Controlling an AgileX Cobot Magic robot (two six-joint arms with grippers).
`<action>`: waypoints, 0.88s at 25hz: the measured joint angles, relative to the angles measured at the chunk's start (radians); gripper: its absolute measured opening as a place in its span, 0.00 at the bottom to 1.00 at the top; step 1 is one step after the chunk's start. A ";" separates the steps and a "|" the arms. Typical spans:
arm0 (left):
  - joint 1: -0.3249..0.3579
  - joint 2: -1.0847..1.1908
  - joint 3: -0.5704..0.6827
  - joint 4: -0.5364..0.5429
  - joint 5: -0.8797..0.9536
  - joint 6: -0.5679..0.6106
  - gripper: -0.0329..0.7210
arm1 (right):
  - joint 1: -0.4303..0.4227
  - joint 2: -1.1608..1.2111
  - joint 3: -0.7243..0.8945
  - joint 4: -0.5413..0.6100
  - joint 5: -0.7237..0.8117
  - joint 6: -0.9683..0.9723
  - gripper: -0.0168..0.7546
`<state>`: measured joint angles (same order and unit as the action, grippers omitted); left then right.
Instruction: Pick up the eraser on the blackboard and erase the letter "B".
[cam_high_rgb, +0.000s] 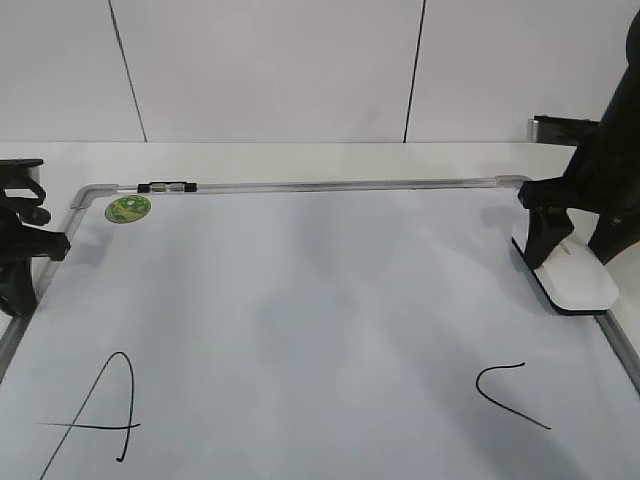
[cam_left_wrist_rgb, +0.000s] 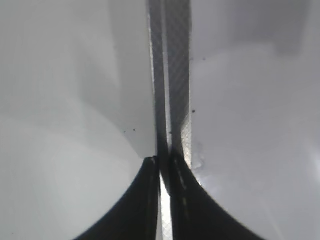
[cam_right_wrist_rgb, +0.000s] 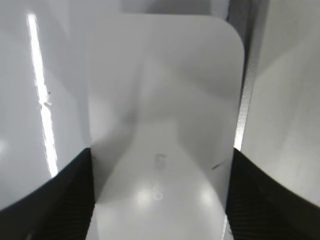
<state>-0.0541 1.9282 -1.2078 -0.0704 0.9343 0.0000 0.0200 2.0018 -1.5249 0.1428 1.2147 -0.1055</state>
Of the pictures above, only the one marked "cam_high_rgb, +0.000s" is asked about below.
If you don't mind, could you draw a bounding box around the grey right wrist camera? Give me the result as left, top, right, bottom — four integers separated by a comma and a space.
527, 115, 599, 146

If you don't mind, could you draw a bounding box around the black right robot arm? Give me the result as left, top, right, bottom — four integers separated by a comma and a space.
518, 17, 639, 269

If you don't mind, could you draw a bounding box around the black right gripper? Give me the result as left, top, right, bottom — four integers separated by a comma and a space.
518, 124, 640, 269

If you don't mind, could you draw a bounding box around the white whiteboard eraser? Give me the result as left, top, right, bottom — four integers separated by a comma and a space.
528, 234, 619, 315

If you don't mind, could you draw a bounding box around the round green sticker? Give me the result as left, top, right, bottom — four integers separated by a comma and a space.
105, 195, 151, 224

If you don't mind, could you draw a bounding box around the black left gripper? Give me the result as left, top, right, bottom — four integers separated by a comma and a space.
1, 190, 70, 316

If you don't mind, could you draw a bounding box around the white whiteboard with grey frame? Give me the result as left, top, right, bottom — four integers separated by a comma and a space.
1, 177, 639, 479

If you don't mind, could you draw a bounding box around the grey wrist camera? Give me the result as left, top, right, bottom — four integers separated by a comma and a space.
527, 115, 599, 146
0, 158, 44, 190

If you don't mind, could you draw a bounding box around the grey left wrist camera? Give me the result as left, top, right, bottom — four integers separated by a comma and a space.
0, 158, 44, 190

